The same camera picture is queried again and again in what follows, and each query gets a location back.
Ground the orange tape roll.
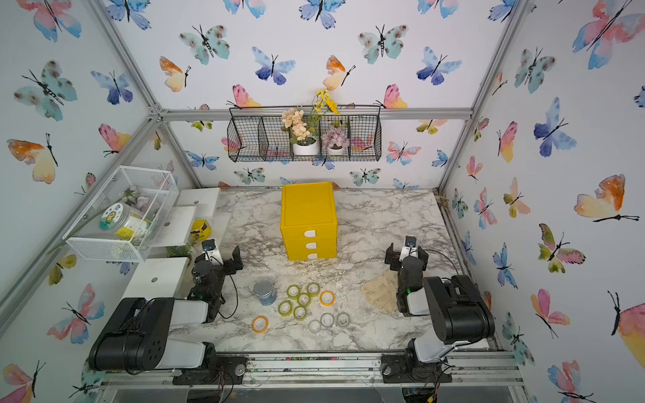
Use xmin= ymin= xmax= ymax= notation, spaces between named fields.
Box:
xmin=319 ymin=290 xmax=336 ymax=307
xmin=251 ymin=316 xmax=269 ymax=334

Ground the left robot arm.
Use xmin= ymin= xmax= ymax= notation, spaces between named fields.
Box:
xmin=87 ymin=247 xmax=248 ymax=386

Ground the pink flowers white pot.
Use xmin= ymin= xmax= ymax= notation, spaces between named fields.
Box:
xmin=322 ymin=127 xmax=350 ymax=156

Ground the orange tape roll front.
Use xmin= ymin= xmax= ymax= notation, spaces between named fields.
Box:
xmin=251 ymin=316 xmax=269 ymax=334

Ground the yellow artificial flower stem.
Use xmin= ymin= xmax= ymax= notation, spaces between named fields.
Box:
xmin=307 ymin=88 xmax=339 ymax=129

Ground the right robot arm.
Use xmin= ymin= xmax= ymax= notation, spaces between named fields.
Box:
xmin=381 ymin=237 xmax=495 ymax=385

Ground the clear mesh storage box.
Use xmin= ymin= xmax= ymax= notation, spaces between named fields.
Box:
xmin=63 ymin=166 xmax=179 ymax=263

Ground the clear tape roll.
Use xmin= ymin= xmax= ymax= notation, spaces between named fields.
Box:
xmin=336 ymin=312 xmax=351 ymax=327
xmin=320 ymin=312 xmax=335 ymax=328
xmin=308 ymin=319 xmax=323 ymax=334

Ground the white stepped shelf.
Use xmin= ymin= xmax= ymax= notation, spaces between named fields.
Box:
xmin=123 ymin=188 xmax=231 ymax=301

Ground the beige work glove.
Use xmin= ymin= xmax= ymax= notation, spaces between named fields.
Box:
xmin=361 ymin=270 xmax=398 ymax=314

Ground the green tape roll front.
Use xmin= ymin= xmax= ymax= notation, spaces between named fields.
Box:
xmin=293 ymin=306 xmax=307 ymax=321

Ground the yellow toy on shelf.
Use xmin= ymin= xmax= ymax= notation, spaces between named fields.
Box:
xmin=190 ymin=220 xmax=212 ymax=242

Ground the peach flowers white pot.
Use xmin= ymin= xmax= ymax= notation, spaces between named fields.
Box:
xmin=282 ymin=108 xmax=321 ymax=157

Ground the black wire wall basket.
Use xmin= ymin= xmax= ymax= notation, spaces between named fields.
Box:
xmin=223 ymin=104 xmax=382 ymax=164

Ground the yellow drawer cabinet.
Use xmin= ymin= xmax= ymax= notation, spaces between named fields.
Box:
xmin=281 ymin=182 xmax=339 ymax=261

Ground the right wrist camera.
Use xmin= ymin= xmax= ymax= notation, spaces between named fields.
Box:
xmin=399 ymin=236 xmax=418 ymax=261

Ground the green lid plastic jar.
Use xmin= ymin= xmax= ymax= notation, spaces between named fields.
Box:
xmin=99 ymin=203 xmax=151 ymax=241

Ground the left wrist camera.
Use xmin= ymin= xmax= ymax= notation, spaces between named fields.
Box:
xmin=202 ymin=238 xmax=223 ymax=265

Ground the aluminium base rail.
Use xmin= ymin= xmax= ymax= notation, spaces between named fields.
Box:
xmin=98 ymin=349 xmax=529 ymax=402

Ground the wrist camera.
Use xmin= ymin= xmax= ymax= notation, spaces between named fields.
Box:
xmin=399 ymin=236 xmax=418 ymax=261
xmin=202 ymin=238 xmax=223 ymax=265

